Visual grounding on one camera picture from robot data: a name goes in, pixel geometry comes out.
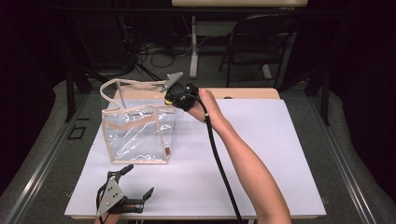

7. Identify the grey metal floor rail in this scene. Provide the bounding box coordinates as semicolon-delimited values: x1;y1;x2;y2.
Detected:
5;92;92;224
306;91;378;224

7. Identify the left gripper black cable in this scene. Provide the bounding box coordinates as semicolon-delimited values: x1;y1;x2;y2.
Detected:
94;183;108;224

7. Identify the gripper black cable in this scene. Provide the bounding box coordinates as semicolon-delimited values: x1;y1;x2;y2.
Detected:
94;183;108;224
178;92;244;224

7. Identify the black frame post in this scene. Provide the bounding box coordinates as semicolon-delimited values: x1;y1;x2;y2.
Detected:
320;68;332;127
64;66;78;123

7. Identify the bundle of floor cables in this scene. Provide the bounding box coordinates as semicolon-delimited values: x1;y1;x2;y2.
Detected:
135;36;194;70

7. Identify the white table mat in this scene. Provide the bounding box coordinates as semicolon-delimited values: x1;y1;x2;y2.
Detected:
64;98;327;218

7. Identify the clear plastic tote bag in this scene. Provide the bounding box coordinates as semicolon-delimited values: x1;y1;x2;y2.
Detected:
99;78;189;165

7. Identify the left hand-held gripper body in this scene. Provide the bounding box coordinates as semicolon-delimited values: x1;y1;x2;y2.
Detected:
95;171;146;218

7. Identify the black folding chair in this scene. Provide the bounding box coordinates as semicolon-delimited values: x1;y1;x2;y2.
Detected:
218;13;301;89

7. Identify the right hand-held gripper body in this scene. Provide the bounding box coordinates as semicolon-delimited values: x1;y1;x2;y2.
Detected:
159;71;200;112

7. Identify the person's right hand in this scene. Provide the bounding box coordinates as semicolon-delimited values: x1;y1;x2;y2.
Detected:
187;88;226;125

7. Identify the person's left hand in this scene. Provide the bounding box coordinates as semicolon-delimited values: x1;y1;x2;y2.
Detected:
92;203;138;224

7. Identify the white desk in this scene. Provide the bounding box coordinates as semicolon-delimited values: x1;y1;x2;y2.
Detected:
171;0;308;80

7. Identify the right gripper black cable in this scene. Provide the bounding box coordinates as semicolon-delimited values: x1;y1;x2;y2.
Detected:
178;92;244;224

